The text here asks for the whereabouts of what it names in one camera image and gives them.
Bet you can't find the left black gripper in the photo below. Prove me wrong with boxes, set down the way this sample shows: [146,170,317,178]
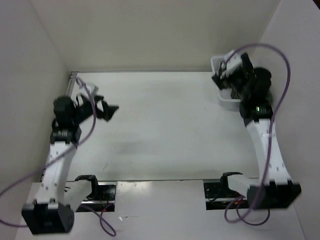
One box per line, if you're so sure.
[72,94,119,125]

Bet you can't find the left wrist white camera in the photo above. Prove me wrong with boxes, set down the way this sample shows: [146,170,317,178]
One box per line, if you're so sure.
[79,83,99,97]

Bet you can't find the wrist white camera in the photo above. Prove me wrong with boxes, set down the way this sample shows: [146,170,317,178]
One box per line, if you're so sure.
[79,83,99,97]
[220,50,243,77]

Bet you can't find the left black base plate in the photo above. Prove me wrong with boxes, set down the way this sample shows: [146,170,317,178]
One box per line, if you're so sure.
[76,182,117,213]

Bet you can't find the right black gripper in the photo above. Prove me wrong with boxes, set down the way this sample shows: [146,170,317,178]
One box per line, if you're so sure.
[212,53,253,100]

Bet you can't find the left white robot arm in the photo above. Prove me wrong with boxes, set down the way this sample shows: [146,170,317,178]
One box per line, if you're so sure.
[21,94,119,235]

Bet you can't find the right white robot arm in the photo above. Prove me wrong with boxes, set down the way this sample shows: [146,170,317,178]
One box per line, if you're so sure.
[210,51,302,210]

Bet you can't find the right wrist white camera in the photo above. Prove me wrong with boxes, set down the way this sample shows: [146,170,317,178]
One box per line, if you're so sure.
[220,50,243,77]

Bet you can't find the aluminium table edge rail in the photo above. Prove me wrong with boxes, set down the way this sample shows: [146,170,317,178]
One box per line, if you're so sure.
[65,71,78,97]

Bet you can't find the white plastic basket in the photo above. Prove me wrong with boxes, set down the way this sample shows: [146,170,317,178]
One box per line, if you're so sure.
[210,55,240,111]

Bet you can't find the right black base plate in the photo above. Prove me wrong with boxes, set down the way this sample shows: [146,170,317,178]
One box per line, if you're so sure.
[203,179,240,211]

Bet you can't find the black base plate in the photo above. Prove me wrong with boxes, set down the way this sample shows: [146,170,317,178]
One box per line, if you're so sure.
[203,179,240,211]
[76,182,117,213]

